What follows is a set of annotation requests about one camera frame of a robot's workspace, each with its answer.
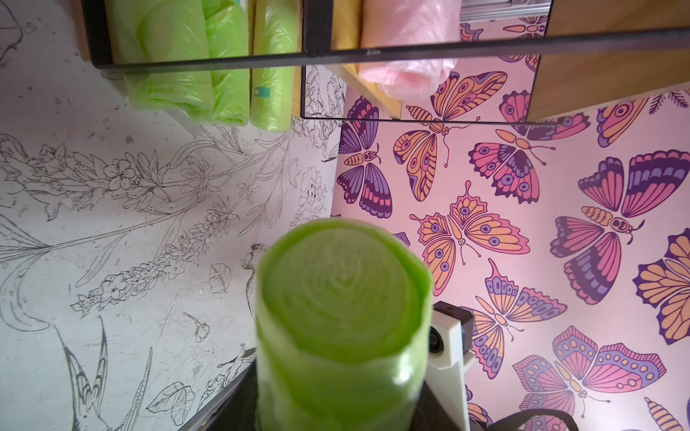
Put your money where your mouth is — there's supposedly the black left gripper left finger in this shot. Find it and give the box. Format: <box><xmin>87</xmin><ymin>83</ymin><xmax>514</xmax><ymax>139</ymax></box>
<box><xmin>206</xmin><ymin>361</ymin><xmax>259</xmax><ymax>431</ymax></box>

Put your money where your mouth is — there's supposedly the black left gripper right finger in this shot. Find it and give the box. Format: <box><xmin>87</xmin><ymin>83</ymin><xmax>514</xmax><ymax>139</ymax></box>
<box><xmin>411</xmin><ymin>381</ymin><xmax>464</xmax><ymax>431</ymax></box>

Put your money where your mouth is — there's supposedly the pink roll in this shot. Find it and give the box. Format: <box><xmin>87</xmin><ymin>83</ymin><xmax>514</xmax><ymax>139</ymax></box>
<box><xmin>358</xmin><ymin>0</ymin><xmax>463</xmax><ymax>101</ymax></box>

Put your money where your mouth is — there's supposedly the wooden three-tier shelf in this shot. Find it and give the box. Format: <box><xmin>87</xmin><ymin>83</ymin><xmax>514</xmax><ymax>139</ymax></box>
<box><xmin>74</xmin><ymin>1</ymin><xmax>689</xmax><ymax>122</ymax></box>

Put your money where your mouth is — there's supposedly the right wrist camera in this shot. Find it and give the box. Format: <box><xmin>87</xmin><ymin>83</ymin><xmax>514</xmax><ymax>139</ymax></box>
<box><xmin>425</xmin><ymin>301</ymin><xmax>475</xmax><ymax>430</ymax></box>

